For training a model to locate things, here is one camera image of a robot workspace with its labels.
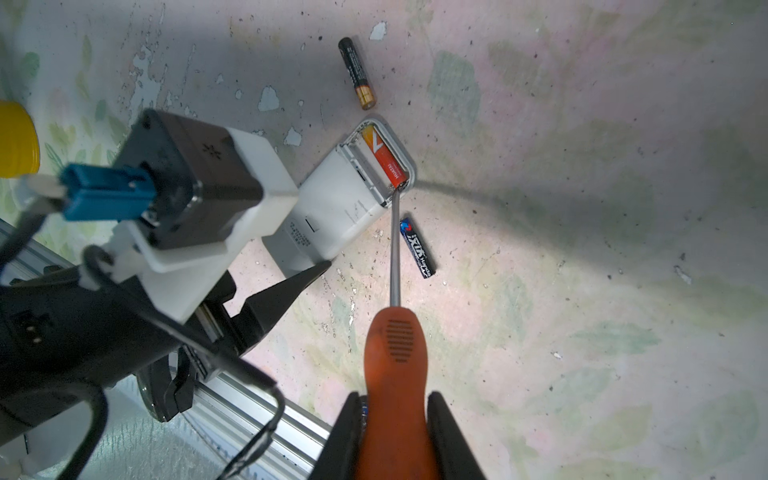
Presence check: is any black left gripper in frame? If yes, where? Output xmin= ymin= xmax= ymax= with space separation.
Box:
xmin=1 ymin=260 xmax=331 ymax=446

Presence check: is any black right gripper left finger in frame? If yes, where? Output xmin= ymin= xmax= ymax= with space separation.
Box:
xmin=308 ymin=392 xmax=364 ymax=480

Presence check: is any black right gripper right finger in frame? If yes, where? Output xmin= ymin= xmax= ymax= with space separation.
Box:
xmin=427 ymin=391 xmax=485 ymax=480

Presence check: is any orange handled screwdriver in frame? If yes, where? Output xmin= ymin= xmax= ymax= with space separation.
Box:
xmin=355 ymin=191 xmax=438 ymax=479

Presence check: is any small white remote control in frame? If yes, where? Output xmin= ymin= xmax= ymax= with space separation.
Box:
xmin=263 ymin=115 xmax=417 ymax=277

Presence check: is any blue black AAA battery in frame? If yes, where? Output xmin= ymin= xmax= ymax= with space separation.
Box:
xmin=400 ymin=217 xmax=436 ymax=279

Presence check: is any red orange AAA battery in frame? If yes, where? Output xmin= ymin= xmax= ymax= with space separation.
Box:
xmin=360 ymin=124 xmax=408 ymax=190

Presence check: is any black gold AA battery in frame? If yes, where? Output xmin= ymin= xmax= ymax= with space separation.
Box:
xmin=338 ymin=37 xmax=376 ymax=110

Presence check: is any yellow pen cup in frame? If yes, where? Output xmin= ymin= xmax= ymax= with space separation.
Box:
xmin=0 ymin=100 xmax=40 ymax=179

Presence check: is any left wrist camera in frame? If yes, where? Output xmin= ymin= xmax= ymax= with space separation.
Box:
xmin=23 ymin=107 xmax=301 ymax=325

